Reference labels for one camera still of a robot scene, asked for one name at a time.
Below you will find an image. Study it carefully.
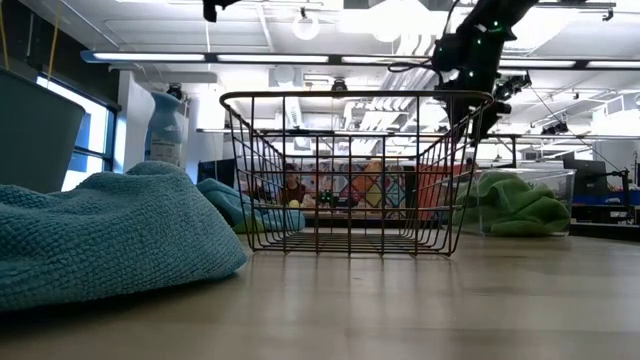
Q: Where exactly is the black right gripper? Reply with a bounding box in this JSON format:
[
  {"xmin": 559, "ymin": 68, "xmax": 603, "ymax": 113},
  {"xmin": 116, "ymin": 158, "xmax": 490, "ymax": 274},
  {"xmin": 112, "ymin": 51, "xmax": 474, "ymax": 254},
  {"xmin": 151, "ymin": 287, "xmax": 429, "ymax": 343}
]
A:
[{"xmin": 432, "ymin": 24, "xmax": 516, "ymax": 146}]

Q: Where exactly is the blue microfiber towel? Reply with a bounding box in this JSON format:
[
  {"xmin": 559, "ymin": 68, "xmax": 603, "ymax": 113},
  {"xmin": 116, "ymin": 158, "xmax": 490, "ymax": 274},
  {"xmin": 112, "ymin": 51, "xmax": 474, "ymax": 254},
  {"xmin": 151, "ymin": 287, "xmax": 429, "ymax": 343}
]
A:
[
  {"xmin": 0, "ymin": 160, "xmax": 249, "ymax": 312},
  {"xmin": 196, "ymin": 177, "xmax": 307, "ymax": 234}
]

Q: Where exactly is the teal plastic bin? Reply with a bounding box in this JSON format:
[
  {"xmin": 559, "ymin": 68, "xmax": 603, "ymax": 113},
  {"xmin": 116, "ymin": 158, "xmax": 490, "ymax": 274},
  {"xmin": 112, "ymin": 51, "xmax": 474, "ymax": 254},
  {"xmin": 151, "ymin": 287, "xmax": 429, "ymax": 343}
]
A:
[{"xmin": 0, "ymin": 66, "xmax": 87, "ymax": 195}]

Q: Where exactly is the long linear ceiling light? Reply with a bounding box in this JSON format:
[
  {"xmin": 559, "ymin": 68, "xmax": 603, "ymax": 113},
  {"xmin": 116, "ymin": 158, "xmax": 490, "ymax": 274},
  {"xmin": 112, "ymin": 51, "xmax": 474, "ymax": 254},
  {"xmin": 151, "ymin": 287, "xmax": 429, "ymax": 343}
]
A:
[{"xmin": 79, "ymin": 49, "xmax": 640, "ymax": 72}]

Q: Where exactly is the round white ceiling lamp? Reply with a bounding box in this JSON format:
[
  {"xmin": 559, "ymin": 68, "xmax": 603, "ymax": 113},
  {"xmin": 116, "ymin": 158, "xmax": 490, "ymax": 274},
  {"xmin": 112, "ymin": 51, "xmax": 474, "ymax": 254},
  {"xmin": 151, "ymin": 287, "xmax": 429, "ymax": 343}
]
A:
[{"xmin": 291, "ymin": 6, "xmax": 322, "ymax": 42}]

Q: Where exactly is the clear plastic container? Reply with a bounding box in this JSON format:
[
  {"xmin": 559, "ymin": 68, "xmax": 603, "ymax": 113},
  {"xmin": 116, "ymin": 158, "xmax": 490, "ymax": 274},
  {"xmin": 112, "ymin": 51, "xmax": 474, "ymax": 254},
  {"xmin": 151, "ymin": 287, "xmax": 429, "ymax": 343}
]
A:
[{"xmin": 451, "ymin": 167, "xmax": 577, "ymax": 238}]

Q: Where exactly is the black computer monitor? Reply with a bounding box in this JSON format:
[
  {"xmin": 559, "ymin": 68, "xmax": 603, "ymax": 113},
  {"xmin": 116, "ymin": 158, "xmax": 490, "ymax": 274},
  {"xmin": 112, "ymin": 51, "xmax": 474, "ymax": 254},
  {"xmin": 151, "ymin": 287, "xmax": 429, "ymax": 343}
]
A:
[
  {"xmin": 561, "ymin": 158, "xmax": 609, "ymax": 199},
  {"xmin": 196, "ymin": 158, "xmax": 238, "ymax": 189}
]

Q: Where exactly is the light blue spray bottle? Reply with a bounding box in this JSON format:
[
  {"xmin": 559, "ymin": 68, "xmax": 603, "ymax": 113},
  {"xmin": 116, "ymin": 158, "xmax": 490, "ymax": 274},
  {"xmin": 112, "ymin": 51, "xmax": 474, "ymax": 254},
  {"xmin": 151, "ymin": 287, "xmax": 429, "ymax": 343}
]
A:
[{"xmin": 144, "ymin": 90, "xmax": 184, "ymax": 169}]

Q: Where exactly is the window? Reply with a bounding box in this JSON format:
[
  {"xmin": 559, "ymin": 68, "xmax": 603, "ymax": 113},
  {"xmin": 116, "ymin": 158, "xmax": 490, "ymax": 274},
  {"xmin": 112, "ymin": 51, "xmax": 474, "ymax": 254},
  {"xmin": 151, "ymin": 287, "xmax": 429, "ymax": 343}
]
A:
[{"xmin": 36, "ymin": 73, "xmax": 122, "ymax": 193}]

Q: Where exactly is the person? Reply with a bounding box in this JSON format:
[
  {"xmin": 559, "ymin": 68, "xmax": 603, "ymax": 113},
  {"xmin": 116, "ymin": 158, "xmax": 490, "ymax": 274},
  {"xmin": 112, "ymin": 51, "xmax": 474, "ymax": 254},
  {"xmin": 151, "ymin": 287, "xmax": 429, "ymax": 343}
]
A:
[{"xmin": 279, "ymin": 162, "xmax": 309, "ymax": 208}]

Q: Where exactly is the dark wire basket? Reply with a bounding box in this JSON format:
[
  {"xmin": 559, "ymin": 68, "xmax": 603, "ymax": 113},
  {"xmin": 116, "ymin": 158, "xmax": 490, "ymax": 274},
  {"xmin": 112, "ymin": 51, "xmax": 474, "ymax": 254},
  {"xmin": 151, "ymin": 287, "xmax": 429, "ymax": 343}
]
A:
[{"xmin": 219, "ymin": 90, "xmax": 496, "ymax": 258}]

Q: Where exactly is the colourful patterned wall panel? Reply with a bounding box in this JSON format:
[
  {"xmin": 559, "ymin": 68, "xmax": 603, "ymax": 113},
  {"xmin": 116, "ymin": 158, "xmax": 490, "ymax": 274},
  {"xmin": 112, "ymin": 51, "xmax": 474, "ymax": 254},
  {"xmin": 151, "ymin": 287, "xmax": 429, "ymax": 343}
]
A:
[{"xmin": 299, "ymin": 159, "xmax": 454, "ymax": 212}]

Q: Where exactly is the yellow hanging strap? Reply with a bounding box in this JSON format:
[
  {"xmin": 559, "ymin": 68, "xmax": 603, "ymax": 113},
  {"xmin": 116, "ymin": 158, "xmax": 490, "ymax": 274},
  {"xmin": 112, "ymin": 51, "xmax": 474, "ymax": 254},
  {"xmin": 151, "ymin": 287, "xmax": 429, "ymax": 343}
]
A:
[{"xmin": 46, "ymin": 0, "xmax": 64, "ymax": 84}]

